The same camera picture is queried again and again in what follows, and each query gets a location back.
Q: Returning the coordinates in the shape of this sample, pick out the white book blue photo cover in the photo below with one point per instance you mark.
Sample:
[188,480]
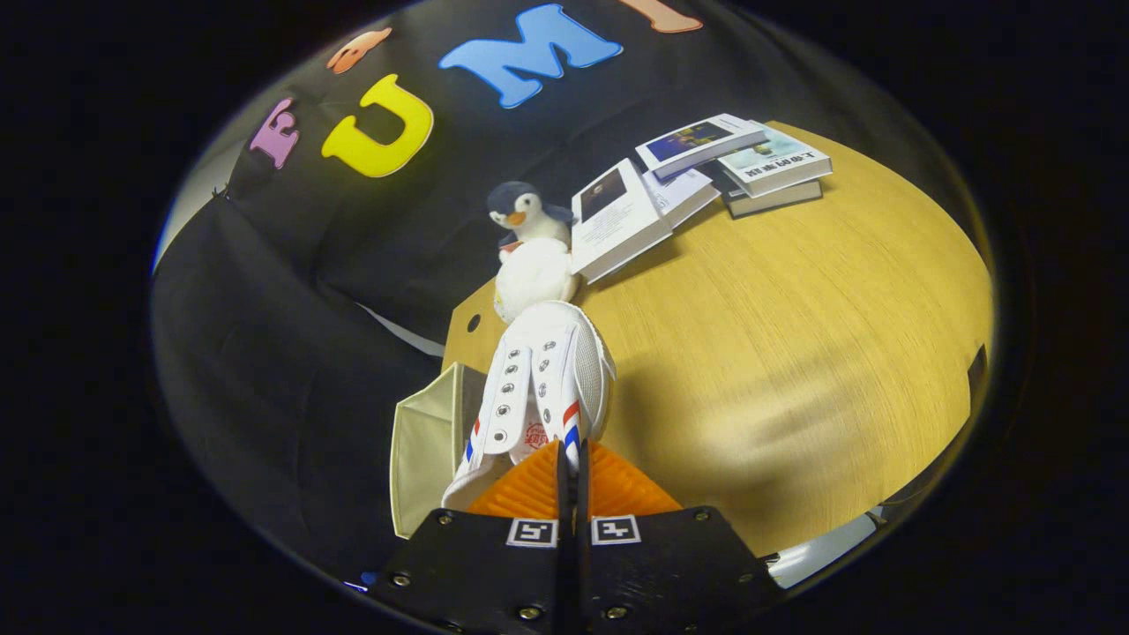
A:
[697,141]

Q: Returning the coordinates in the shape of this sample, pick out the penguin plush toy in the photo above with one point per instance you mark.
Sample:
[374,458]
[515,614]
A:
[534,265]

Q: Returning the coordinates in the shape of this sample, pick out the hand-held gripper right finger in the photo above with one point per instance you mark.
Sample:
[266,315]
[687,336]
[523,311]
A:
[586,489]

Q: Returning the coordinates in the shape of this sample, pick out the white book dark photo cover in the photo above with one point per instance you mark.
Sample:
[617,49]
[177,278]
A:
[617,225]

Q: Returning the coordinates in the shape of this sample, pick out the dark grey book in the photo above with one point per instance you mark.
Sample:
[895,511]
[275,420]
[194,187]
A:
[776,198]

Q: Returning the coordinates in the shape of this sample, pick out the grey fabric storage box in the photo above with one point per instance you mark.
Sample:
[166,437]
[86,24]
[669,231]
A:
[428,450]

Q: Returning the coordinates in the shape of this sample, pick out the thin white book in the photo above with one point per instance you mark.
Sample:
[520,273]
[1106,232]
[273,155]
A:
[688,192]

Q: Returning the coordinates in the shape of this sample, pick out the white book pale green cover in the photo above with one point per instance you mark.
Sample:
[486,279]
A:
[776,163]

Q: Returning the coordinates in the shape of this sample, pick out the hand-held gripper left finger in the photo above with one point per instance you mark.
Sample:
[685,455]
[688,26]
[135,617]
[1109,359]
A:
[562,485]

